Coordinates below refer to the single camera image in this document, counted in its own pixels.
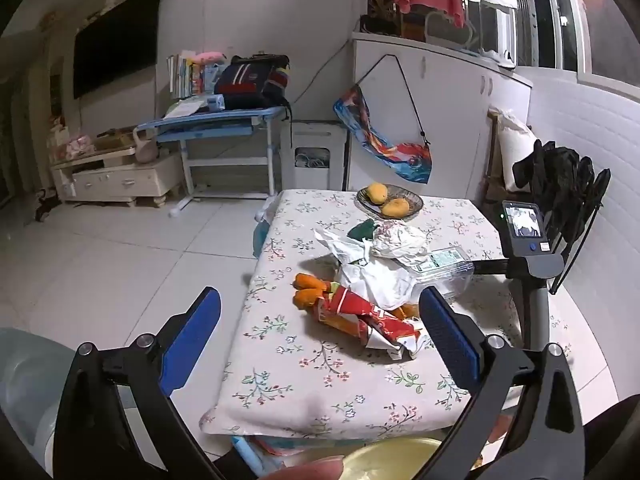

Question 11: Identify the cream television cabinet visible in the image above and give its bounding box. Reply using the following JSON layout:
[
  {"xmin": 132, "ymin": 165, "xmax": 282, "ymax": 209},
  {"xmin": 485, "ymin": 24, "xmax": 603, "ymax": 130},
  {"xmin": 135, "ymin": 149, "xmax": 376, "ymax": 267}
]
[{"xmin": 50, "ymin": 147, "xmax": 185, "ymax": 209}]

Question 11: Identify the row of books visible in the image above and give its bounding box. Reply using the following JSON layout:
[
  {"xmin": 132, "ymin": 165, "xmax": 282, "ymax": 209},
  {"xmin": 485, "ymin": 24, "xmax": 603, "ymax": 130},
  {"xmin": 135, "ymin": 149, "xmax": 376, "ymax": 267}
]
[{"xmin": 166, "ymin": 51, "xmax": 206, "ymax": 101}]

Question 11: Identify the black wall television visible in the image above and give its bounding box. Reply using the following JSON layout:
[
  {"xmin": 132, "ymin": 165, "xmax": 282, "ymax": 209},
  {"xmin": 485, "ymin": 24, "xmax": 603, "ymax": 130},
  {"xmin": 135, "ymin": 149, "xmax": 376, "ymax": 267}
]
[{"xmin": 73, "ymin": 0, "xmax": 164, "ymax": 100}]

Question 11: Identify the window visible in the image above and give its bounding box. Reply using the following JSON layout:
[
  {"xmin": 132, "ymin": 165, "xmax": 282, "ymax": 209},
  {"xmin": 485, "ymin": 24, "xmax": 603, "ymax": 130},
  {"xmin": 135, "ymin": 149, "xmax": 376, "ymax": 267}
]
[{"xmin": 507, "ymin": 0, "xmax": 640, "ymax": 90}]

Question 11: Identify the pink floral bundle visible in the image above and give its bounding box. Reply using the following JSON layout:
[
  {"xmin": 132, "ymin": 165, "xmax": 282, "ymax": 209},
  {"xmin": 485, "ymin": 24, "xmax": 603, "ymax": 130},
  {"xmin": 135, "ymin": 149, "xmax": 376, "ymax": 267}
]
[{"xmin": 64, "ymin": 134, "xmax": 97, "ymax": 157}]

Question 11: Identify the pink vase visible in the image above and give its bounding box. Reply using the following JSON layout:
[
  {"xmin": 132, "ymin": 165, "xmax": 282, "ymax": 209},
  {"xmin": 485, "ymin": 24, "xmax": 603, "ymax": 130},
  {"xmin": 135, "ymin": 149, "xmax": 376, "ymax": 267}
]
[{"xmin": 132, "ymin": 127, "xmax": 162, "ymax": 165}]

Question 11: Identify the white plastic stool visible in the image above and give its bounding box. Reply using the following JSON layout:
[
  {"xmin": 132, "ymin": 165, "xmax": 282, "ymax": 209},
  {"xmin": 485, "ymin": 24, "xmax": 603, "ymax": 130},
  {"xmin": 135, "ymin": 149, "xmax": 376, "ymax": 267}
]
[{"xmin": 280, "ymin": 119, "xmax": 347, "ymax": 194}]

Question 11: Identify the orange carrot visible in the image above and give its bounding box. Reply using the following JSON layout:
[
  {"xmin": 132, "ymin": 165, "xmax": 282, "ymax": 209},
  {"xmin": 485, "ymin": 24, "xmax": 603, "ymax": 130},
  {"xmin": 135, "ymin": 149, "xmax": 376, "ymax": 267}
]
[
  {"xmin": 292, "ymin": 287, "xmax": 327, "ymax": 311},
  {"xmin": 295, "ymin": 273, "xmax": 332, "ymax": 292}
]

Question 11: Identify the white pillow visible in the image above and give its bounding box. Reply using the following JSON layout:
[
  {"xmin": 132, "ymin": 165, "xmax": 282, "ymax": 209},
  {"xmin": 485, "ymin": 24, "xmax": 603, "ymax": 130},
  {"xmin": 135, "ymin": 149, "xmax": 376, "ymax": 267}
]
[{"xmin": 494, "ymin": 107, "xmax": 542, "ymax": 194}]

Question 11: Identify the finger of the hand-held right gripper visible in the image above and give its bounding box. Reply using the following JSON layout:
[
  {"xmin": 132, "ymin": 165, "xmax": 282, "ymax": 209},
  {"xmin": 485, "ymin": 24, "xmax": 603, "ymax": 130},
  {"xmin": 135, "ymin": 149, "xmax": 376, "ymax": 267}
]
[{"xmin": 470, "ymin": 258, "xmax": 511, "ymax": 276}]

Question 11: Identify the person's left hand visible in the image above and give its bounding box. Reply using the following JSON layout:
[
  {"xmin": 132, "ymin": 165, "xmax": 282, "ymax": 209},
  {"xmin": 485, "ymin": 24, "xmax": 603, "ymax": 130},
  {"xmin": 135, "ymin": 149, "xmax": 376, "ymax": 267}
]
[{"xmin": 260, "ymin": 456, "xmax": 346, "ymax": 480}]

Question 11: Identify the clear plastic bottle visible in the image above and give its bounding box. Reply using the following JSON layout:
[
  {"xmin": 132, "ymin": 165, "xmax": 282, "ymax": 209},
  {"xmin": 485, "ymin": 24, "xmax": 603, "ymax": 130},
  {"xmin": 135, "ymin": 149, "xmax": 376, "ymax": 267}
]
[{"xmin": 407, "ymin": 247, "xmax": 475, "ymax": 303}]

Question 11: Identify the blue study desk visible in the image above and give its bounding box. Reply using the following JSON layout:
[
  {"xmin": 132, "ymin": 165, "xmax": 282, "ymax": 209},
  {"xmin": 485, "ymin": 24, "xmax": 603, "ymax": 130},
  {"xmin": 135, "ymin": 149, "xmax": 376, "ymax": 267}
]
[{"xmin": 136, "ymin": 106, "xmax": 287, "ymax": 218}]

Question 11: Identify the colourful printed bag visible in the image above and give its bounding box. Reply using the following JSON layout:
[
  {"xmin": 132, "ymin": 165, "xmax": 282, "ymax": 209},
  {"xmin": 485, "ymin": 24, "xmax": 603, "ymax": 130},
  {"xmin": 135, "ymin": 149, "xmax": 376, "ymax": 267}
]
[{"xmin": 333, "ymin": 52, "xmax": 434, "ymax": 185}]

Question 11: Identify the dark striped backpack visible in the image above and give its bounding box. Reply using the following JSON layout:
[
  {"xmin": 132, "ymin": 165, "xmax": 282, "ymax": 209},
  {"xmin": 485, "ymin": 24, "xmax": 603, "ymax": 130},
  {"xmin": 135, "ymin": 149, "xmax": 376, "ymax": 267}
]
[{"xmin": 214, "ymin": 53, "xmax": 293, "ymax": 121}]

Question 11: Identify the red snack bag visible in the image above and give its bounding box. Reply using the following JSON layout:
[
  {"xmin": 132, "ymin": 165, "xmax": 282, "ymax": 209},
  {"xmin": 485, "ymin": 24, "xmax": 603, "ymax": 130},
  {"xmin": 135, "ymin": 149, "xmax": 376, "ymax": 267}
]
[{"xmin": 314, "ymin": 285, "xmax": 428, "ymax": 361}]

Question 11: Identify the white plastic bag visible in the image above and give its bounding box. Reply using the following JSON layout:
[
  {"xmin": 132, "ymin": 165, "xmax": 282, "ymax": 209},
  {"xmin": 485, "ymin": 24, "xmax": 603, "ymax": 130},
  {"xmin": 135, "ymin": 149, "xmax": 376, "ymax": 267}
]
[
  {"xmin": 334, "ymin": 256, "xmax": 418, "ymax": 312},
  {"xmin": 314, "ymin": 226, "xmax": 382, "ymax": 267}
]

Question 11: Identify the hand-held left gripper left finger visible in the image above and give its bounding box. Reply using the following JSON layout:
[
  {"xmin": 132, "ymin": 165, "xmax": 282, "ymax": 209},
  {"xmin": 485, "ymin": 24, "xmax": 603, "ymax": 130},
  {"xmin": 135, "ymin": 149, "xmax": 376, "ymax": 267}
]
[{"xmin": 52, "ymin": 286, "xmax": 226, "ymax": 480}]

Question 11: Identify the white paper sheet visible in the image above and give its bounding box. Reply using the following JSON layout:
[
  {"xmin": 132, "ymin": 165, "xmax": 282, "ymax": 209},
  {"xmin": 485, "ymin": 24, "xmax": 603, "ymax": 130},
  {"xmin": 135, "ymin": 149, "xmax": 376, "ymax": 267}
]
[{"xmin": 163, "ymin": 99, "xmax": 207, "ymax": 120}]

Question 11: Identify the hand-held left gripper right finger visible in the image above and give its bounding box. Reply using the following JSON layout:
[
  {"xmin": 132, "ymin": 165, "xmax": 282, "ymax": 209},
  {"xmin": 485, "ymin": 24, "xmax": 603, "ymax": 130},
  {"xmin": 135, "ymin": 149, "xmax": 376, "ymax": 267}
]
[{"xmin": 418, "ymin": 285, "xmax": 587, "ymax": 480}]

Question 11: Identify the dark patterned fruit plate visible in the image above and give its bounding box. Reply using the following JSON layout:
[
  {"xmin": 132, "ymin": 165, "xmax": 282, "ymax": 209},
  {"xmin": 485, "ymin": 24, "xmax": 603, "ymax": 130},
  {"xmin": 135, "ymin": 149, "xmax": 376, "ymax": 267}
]
[{"xmin": 356, "ymin": 184, "xmax": 425, "ymax": 221}]

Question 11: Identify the floral tablecloth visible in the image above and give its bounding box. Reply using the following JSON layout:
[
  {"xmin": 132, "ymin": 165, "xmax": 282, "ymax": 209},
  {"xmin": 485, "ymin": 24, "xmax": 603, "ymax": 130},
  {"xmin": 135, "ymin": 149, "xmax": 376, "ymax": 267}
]
[{"xmin": 200, "ymin": 187, "xmax": 576, "ymax": 443}]

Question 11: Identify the black jacket on chair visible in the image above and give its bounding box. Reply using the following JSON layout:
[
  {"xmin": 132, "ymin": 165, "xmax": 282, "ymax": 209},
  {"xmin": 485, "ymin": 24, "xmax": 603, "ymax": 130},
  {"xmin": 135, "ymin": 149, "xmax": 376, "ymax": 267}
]
[{"xmin": 512, "ymin": 139, "xmax": 612, "ymax": 295}]

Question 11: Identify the green cloth piece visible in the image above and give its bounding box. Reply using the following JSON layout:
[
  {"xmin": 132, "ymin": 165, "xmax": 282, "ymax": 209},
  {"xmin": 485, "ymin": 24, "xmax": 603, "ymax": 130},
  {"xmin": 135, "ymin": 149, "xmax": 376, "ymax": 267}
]
[{"xmin": 348, "ymin": 218, "xmax": 379, "ymax": 242}]

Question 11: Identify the yellow plastic bin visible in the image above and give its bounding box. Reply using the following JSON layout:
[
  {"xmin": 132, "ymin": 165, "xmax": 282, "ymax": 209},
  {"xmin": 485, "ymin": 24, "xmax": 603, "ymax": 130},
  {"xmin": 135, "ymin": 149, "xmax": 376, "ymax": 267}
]
[{"xmin": 344, "ymin": 437, "xmax": 445, "ymax": 480}]

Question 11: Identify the white cabinet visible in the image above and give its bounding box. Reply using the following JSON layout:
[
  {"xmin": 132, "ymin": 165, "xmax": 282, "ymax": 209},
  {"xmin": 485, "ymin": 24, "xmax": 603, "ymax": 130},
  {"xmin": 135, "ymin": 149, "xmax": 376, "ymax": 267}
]
[{"xmin": 349, "ymin": 31, "xmax": 535, "ymax": 202}]

